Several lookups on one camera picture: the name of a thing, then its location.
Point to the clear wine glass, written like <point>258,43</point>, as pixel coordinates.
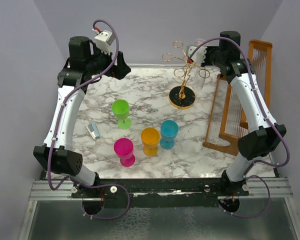
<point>199,79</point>

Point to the blue plastic goblet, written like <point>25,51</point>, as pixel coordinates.
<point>168,131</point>

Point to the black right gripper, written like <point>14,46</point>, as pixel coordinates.
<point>208,50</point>

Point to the gold wine glass rack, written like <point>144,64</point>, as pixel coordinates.
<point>181,96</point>

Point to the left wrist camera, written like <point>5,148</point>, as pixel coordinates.
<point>103,40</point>

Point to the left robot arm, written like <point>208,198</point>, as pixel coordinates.
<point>55,155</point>

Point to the small blue stapler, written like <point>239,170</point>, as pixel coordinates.
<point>93,130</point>

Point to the pink plastic goblet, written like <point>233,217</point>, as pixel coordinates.
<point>124,149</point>

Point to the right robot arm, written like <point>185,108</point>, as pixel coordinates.
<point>265,133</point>

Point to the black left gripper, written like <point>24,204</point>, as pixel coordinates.
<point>119,70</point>

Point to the orange plastic goblet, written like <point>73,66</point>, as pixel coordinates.
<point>150,138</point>

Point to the green plastic goblet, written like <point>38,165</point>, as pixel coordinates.
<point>121,111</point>

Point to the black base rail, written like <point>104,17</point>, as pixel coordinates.
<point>160,192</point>

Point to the wooden ribbed glass rack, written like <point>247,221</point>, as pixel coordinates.
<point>227,122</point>

